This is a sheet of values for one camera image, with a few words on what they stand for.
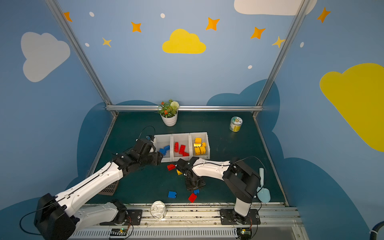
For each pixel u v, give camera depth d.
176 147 1.00
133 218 0.74
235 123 1.06
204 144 1.01
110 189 0.52
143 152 0.61
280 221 1.72
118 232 0.73
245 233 0.73
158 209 0.72
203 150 0.97
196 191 0.82
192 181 0.73
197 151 0.96
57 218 0.37
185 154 0.95
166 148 0.97
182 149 0.98
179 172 0.88
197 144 0.99
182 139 1.04
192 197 0.80
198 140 1.02
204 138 1.04
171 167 0.90
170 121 1.08
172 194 0.82
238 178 0.46
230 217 0.75
